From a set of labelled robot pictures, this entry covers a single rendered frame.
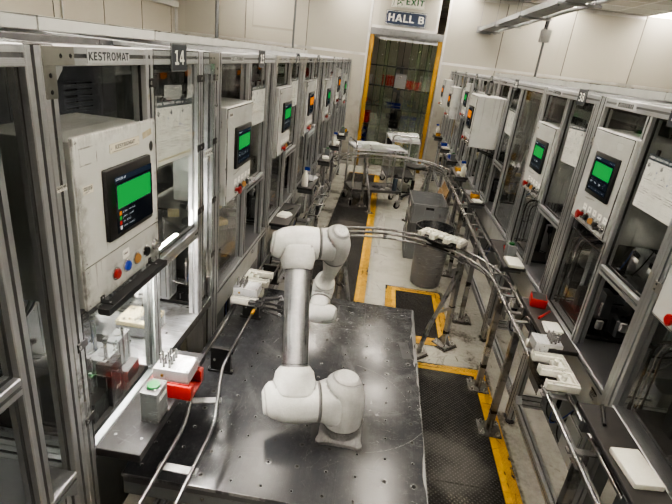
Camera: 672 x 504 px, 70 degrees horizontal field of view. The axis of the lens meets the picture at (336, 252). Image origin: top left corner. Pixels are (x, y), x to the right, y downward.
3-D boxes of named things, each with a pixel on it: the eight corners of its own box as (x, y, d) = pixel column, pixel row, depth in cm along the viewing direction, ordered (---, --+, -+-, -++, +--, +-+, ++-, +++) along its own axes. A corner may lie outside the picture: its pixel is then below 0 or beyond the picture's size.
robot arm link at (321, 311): (304, 325, 242) (309, 303, 250) (334, 329, 241) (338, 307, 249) (304, 314, 234) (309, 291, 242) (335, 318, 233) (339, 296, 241)
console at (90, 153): (97, 313, 128) (82, 140, 111) (-4, 297, 130) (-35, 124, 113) (166, 255, 167) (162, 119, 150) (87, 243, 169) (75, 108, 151)
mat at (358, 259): (360, 332, 395) (360, 330, 394) (290, 321, 398) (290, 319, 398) (379, 175, 935) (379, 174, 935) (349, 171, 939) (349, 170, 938)
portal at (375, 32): (419, 173, 990) (444, 35, 891) (353, 165, 999) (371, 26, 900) (419, 172, 999) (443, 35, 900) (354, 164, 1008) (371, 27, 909)
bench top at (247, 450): (428, 537, 159) (430, 528, 158) (121, 481, 166) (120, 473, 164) (412, 315, 298) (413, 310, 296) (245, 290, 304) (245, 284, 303)
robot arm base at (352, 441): (364, 413, 205) (366, 402, 203) (361, 452, 185) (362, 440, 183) (322, 406, 207) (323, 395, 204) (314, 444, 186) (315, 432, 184)
